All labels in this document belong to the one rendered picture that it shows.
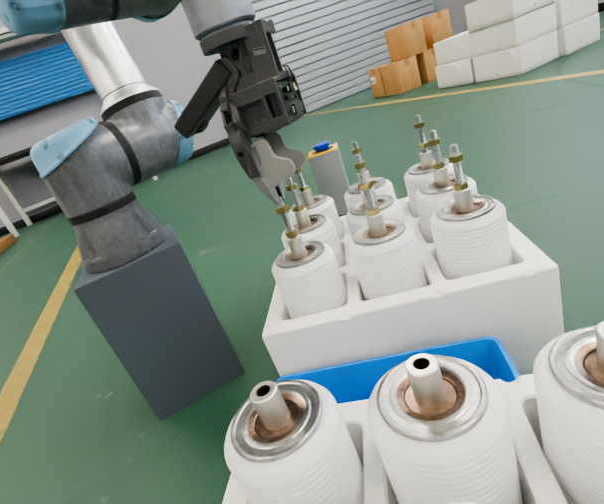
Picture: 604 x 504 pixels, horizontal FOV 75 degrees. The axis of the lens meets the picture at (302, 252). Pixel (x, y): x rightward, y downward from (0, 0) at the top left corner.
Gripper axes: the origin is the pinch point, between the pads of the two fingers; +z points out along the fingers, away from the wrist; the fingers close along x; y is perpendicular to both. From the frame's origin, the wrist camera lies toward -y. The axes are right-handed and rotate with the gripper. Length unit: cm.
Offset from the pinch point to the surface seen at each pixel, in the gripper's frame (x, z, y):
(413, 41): 407, -8, -7
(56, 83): 326, -97, -381
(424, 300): -3.7, 17.2, 17.1
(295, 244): -0.9, 7.5, 1.0
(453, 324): -3.0, 22.0, 19.9
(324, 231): 9.0, 10.5, 1.8
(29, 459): -19, 35, -61
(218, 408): -6.2, 34.8, -23.1
